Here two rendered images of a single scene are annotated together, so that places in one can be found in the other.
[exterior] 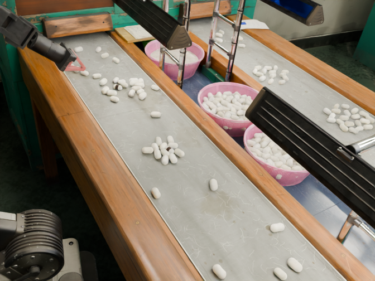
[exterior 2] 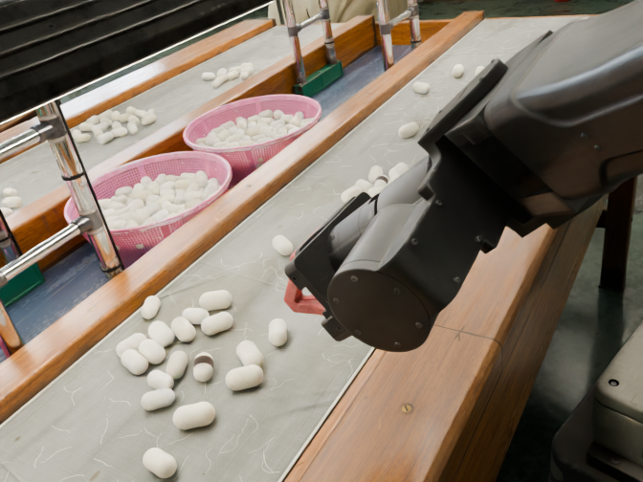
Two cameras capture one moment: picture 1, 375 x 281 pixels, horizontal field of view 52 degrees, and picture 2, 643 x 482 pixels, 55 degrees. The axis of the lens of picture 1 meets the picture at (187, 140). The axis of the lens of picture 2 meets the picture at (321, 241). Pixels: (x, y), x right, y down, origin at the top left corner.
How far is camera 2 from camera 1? 1.53 m
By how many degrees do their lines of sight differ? 83
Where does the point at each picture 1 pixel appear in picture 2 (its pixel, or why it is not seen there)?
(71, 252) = (624, 368)
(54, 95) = (410, 436)
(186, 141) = (329, 190)
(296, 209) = (382, 82)
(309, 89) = (22, 173)
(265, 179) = (352, 105)
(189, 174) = (410, 156)
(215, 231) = not seen: hidden behind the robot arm
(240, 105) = (140, 199)
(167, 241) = not seen: hidden behind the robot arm
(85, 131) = (481, 264)
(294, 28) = not seen: outside the picture
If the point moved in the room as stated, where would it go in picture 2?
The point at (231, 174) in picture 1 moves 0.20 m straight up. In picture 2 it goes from (363, 137) to (347, 21)
